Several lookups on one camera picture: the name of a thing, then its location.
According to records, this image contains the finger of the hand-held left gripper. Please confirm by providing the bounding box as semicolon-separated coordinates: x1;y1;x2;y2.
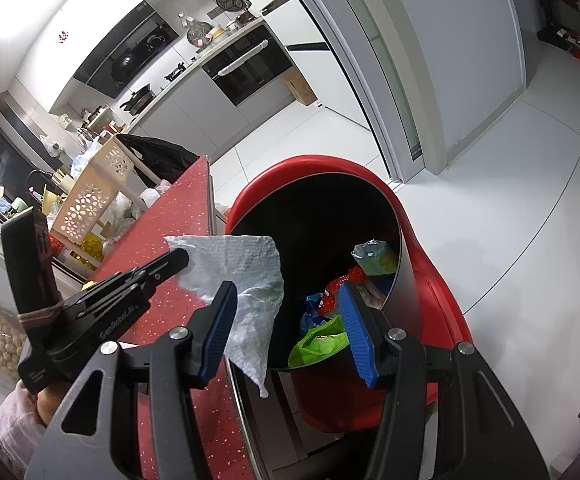
140;263;190;298
82;249;191;288

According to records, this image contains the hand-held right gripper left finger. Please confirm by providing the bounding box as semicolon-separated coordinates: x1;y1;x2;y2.
24;281;239;480

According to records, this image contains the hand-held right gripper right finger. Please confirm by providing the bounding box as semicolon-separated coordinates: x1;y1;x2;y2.
339;282;551;480

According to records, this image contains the green plastic bag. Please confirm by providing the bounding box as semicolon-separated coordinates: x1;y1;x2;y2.
288;316;351;368

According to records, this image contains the blue plastic bag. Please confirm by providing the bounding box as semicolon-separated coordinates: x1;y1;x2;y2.
302;292;343;336

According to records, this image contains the red snack wrapper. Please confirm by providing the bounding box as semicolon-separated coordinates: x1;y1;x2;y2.
320;266;368;316

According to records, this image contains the white paper towel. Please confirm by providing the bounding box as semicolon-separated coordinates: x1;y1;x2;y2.
165;234;285;398

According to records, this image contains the black waste bin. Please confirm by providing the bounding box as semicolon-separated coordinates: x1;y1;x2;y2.
225;172;418;371

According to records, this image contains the person's left forearm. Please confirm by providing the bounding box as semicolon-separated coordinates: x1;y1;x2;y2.
0;380;71;471

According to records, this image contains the yellow bag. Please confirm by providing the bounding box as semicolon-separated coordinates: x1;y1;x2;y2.
70;232;106;263

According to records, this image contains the red plastic chair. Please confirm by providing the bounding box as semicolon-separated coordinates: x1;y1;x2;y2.
225;156;473;433

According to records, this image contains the beige perforated plastic chair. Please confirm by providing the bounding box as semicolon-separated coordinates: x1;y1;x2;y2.
50;135;136;256

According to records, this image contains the black jacket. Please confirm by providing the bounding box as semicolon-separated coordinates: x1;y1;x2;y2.
115;133;201;188

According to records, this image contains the kitchen faucet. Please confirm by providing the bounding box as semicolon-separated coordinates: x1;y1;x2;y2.
27;170;53;197

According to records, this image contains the black wok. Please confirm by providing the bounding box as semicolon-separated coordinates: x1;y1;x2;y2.
120;84;155;111

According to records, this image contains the black range hood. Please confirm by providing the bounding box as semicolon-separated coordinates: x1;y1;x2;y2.
72;2;180;100

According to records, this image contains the black built-in oven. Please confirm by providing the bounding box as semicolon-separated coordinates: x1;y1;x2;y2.
201;37;293;107

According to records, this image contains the brown cardboard box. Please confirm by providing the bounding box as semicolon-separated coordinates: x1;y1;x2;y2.
282;70;318;106

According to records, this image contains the round glass pot lid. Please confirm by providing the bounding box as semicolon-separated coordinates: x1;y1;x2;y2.
186;19;212;46

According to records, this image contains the white refrigerator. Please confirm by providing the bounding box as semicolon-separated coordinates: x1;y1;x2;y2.
262;2;371;131

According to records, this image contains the white sliding door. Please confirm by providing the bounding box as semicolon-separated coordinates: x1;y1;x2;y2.
270;0;446;183

